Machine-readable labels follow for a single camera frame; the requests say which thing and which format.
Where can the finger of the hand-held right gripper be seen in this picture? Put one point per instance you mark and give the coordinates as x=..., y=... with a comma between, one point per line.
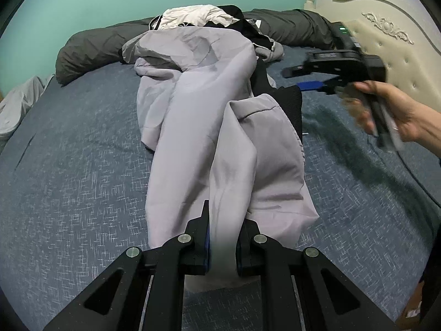
x=295, y=70
x=311, y=85

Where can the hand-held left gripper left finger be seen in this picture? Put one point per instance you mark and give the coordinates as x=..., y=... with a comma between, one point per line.
x=206, y=256

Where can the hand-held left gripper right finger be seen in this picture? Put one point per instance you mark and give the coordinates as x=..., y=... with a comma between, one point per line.
x=238, y=256

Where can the light grey jacket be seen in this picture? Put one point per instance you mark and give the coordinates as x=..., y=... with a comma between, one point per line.
x=193, y=110

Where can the person's right forearm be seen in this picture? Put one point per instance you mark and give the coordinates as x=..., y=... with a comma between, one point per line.
x=434, y=127

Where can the person's right hand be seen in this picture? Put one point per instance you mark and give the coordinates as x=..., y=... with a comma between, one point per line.
x=403, y=110

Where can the grey garment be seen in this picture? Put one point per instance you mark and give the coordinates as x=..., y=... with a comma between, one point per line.
x=272, y=50

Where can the cream tufted headboard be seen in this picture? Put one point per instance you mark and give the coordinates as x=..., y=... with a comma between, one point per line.
x=389, y=0

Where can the black garment with white trim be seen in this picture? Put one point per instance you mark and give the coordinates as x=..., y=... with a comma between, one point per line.
x=237, y=15

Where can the blue patterned bedspread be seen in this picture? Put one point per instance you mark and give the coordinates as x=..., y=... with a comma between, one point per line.
x=69, y=193

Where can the dark grey duvet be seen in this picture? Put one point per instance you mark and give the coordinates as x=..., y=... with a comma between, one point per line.
x=86, y=51

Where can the light grey cloth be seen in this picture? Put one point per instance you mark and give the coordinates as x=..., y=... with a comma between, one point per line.
x=17, y=107

